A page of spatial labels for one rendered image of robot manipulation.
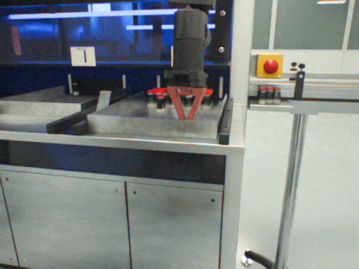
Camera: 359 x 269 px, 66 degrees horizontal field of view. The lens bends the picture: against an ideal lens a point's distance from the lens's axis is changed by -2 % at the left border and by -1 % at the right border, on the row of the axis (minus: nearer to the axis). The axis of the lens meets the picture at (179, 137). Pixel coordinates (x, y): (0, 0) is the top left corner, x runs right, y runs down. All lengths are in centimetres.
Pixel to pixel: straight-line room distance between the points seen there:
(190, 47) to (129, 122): 18
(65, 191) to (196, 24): 88
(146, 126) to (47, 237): 93
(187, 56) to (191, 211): 66
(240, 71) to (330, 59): 486
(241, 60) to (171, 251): 74
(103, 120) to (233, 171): 52
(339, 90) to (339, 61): 471
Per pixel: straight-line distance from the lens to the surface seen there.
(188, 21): 52
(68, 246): 135
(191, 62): 50
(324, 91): 103
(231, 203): 101
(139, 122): 55
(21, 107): 83
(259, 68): 87
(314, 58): 563
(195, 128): 52
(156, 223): 110
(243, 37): 87
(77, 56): 101
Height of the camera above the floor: 104
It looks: 17 degrees down
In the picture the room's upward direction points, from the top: straight up
